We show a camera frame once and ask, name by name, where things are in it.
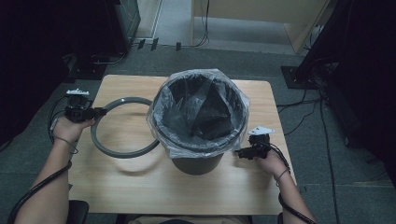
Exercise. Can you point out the small black floor block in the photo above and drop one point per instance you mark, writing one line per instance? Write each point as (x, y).
(154, 44)
(141, 44)
(178, 46)

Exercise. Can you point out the clear plastic trash bag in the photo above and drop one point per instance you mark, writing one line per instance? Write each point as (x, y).
(160, 118)

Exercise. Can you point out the black chair armrest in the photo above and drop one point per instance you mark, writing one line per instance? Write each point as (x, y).
(77, 213)

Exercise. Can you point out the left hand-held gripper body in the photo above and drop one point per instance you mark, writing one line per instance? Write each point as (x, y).
(77, 110)

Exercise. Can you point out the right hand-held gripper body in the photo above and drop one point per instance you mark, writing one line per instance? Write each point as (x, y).
(261, 146)

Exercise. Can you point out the thin grey wrist band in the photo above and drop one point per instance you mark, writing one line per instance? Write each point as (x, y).
(63, 140)
(281, 174)

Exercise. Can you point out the black stand base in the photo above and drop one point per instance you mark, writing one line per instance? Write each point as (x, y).
(81, 70)
(292, 79)

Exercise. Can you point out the black plastic trash bin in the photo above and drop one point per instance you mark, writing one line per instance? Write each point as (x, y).
(196, 165)

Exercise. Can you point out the person's torso clothing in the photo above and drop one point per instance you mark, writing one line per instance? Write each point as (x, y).
(186, 220)

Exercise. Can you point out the person's right hand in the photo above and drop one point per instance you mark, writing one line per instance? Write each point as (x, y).
(274, 165)

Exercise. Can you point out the person's left hand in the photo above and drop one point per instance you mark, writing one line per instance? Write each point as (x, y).
(68, 130)

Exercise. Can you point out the dark curtain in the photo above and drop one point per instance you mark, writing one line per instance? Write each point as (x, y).
(37, 46)
(367, 77)

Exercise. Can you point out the black computer tower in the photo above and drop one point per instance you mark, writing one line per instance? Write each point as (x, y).
(127, 18)

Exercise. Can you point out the light wooden desk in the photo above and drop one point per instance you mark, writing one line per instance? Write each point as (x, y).
(249, 9)

